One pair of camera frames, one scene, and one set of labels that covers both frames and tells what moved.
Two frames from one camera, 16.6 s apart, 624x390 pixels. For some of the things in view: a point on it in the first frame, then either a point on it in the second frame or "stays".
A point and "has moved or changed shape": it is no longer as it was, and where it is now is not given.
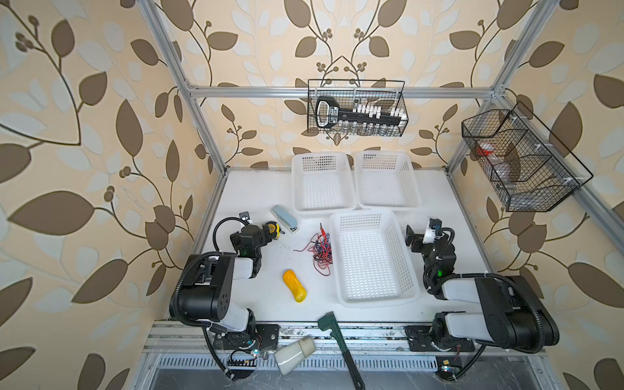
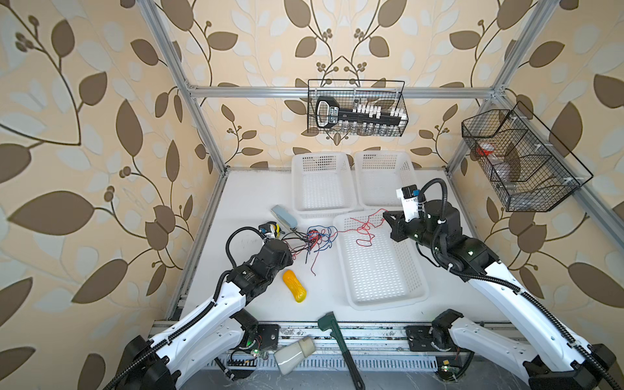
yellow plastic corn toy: (294, 286) stays
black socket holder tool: (328, 114) stays
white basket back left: (322, 181) stays
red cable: (320, 248) -> (365, 224)
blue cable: (327, 247) has moved or changed shape
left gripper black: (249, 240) -> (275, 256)
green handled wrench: (330, 320) stays
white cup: (289, 356) stays
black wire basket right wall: (529, 166) stays
